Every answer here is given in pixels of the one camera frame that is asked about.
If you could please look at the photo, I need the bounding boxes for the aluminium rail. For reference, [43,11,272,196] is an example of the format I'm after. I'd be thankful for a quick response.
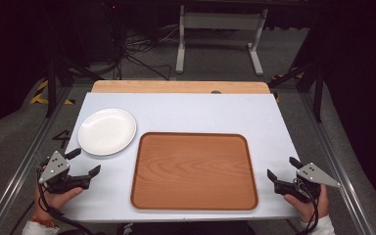
[298,91,374,235]
[0,85,73,235]

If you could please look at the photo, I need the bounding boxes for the brown wooden tray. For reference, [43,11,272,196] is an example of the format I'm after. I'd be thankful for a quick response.
[129,131,259,212]

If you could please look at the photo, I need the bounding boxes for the black tripod stand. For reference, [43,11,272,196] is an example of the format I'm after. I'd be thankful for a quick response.
[266,57,325,124]
[41,0,106,119]

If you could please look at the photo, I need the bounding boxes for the light wooden table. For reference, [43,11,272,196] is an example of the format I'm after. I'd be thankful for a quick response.
[90,79,272,95]

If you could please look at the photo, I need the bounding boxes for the white board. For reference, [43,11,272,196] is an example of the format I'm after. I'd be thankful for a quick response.
[59,91,304,223]

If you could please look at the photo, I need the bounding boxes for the white round plate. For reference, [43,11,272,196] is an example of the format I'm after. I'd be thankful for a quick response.
[77,108,138,157]

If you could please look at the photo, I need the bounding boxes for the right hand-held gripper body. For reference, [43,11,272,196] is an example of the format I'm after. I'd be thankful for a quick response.
[273,162,342,204]

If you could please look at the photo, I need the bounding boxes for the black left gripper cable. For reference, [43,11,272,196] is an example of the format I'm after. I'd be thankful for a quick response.
[36,165,96,235]

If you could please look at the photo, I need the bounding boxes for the yellow black floor tape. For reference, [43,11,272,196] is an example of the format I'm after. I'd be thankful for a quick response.
[29,79,76,107]

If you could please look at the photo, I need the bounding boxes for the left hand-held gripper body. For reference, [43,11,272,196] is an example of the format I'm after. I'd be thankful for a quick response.
[38,150,93,196]

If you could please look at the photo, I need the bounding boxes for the bundle of black floor cables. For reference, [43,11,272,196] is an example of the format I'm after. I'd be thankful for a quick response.
[87,23,180,81]

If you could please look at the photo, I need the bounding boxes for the person's left hand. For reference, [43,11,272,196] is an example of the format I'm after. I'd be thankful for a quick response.
[33,185,84,222]

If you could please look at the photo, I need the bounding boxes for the person's right hand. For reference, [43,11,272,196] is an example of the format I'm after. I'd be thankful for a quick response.
[282,184,330,224]

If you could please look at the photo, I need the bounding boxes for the red bracelet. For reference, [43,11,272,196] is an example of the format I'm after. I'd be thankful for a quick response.
[30,215,59,229]

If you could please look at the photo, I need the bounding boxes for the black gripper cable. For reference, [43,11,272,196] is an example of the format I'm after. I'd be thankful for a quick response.
[293,177,322,235]
[36,165,96,235]

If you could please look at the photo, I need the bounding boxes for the black floor tape marks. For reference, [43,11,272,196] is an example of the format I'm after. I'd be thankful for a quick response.
[52,128,73,150]

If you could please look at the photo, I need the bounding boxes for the grey metal stand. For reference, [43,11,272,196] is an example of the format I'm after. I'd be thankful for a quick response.
[174,4,269,77]

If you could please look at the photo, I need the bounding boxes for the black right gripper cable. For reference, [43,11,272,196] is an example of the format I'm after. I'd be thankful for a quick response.
[293,177,322,235]

